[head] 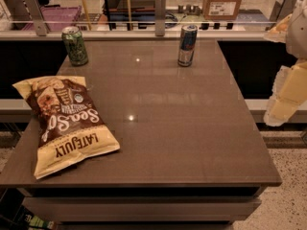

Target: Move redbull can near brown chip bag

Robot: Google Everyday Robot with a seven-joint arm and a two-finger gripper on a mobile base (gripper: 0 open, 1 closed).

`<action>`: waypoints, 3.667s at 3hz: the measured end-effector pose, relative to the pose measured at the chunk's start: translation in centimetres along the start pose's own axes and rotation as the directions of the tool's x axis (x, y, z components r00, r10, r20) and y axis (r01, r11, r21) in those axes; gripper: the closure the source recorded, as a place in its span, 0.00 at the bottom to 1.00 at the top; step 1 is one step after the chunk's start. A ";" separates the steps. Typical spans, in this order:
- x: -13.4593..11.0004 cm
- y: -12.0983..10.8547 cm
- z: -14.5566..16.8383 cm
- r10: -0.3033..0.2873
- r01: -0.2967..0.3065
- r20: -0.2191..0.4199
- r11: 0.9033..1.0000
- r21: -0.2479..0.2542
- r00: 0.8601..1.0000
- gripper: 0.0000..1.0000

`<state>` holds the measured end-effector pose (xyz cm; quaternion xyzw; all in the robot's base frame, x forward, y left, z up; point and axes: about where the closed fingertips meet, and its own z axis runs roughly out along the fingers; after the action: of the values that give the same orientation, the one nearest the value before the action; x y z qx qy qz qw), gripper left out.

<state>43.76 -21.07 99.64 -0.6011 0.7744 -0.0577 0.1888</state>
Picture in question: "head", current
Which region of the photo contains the brown yellow chip bag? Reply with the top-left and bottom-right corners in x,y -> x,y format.
13,76 -> 120,179

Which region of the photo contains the metal glass clamp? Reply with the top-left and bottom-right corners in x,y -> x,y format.
24,0 -> 49,36
154,0 -> 166,36
264,0 -> 297,30

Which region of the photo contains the metal glass clamp left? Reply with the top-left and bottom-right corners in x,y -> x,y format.
24,0 -> 49,36

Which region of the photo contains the purple plastic crate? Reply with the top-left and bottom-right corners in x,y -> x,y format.
35,6 -> 82,31

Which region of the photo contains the metal glass clamp middle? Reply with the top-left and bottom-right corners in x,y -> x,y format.
154,0 -> 166,36

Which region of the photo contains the cardboard box with label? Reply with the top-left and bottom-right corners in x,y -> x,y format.
202,0 -> 242,20

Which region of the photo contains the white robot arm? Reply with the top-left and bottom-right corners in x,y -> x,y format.
264,0 -> 307,127

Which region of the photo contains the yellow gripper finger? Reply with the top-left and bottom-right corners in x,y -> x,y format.
264,13 -> 292,43
263,60 -> 307,127

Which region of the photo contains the green soda can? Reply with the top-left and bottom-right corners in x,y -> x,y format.
61,26 -> 88,66

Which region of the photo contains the blue silver redbull can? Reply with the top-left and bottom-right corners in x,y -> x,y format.
177,24 -> 198,67

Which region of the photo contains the metal glass clamp right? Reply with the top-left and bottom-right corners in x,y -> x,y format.
264,0 -> 297,30

